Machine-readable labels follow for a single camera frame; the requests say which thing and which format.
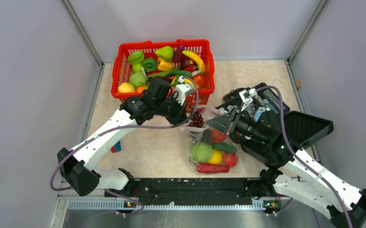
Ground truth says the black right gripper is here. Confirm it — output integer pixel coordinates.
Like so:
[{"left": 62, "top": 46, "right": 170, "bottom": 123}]
[{"left": 205, "top": 105, "right": 269, "bottom": 144}]

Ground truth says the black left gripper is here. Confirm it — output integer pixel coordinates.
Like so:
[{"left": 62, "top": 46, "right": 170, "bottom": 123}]
[{"left": 154, "top": 93, "right": 188, "bottom": 126}]

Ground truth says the orange green mango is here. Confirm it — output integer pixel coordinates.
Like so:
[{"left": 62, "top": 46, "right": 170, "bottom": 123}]
[{"left": 212, "top": 129, "right": 226, "bottom": 143}]

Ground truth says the dark purple grape bunch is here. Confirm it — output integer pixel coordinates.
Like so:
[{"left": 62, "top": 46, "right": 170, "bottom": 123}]
[{"left": 188, "top": 109, "right": 204, "bottom": 128}]

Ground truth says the small dark green cucumber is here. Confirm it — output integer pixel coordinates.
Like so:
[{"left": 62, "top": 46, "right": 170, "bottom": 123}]
[{"left": 212, "top": 142, "right": 237, "bottom": 154}]

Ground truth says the clear zip top bag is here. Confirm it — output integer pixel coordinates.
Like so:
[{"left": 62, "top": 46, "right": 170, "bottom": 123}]
[{"left": 181, "top": 105, "right": 234, "bottom": 174}]

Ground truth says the red apple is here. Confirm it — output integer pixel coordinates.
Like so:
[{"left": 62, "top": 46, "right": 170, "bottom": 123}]
[{"left": 222, "top": 153, "right": 239, "bottom": 168}]

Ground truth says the yellow apple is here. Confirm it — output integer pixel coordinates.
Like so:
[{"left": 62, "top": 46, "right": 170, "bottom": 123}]
[{"left": 207, "top": 150, "right": 223, "bottom": 164}]

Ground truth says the round green cabbage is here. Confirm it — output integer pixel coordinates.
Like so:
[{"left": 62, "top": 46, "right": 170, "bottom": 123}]
[{"left": 190, "top": 142, "right": 213, "bottom": 162}]

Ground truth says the red chili pepper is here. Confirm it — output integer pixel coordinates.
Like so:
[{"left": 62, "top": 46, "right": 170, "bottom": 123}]
[{"left": 196, "top": 163, "right": 230, "bottom": 174}]

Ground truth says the green pear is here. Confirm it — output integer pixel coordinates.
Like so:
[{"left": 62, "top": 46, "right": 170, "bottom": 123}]
[{"left": 155, "top": 46, "right": 174, "bottom": 61}]

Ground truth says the red plastic shopping basket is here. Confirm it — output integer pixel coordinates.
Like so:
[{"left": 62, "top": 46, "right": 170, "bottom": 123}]
[{"left": 111, "top": 39, "right": 215, "bottom": 105}]

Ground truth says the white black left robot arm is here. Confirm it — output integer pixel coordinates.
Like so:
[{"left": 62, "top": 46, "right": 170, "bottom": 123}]
[{"left": 54, "top": 76, "right": 199, "bottom": 197}]

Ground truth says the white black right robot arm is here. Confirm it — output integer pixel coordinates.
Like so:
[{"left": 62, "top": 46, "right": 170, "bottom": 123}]
[{"left": 206, "top": 111, "right": 366, "bottom": 228}]

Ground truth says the black open tool case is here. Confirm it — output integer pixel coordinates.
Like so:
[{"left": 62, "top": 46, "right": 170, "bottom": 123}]
[{"left": 222, "top": 83, "right": 335, "bottom": 168}]

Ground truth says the white garlic bulb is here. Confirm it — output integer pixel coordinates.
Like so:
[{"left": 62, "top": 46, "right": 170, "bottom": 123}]
[{"left": 191, "top": 70, "right": 202, "bottom": 77}]

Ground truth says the yellow bell pepper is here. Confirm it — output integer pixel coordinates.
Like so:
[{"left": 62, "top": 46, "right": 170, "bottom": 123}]
[{"left": 156, "top": 57, "right": 173, "bottom": 71}]

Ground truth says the green bell pepper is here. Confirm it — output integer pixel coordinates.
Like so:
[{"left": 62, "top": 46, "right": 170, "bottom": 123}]
[{"left": 141, "top": 57, "right": 157, "bottom": 73}]

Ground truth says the yellow banana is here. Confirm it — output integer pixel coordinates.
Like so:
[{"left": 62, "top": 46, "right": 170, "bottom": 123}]
[{"left": 182, "top": 50, "right": 205, "bottom": 73}]

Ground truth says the red blue toy block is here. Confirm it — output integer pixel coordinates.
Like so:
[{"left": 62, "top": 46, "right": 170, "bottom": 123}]
[{"left": 110, "top": 141, "right": 121, "bottom": 153}]

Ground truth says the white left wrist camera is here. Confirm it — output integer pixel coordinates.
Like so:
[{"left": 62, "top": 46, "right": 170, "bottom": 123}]
[{"left": 172, "top": 76, "right": 196, "bottom": 106}]

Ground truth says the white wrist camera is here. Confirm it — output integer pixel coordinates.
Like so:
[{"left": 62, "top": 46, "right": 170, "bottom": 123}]
[
  {"left": 239, "top": 88, "right": 257, "bottom": 112},
  {"left": 172, "top": 76, "right": 196, "bottom": 106}
]

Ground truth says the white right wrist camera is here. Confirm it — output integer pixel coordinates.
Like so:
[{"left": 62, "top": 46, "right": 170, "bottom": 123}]
[{"left": 239, "top": 88, "right": 257, "bottom": 112}]

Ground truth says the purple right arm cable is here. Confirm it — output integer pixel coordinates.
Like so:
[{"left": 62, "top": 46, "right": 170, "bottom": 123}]
[{"left": 255, "top": 85, "right": 354, "bottom": 228}]

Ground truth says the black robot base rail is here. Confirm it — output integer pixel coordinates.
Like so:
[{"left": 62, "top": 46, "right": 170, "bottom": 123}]
[{"left": 104, "top": 178, "right": 288, "bottom": 214}]

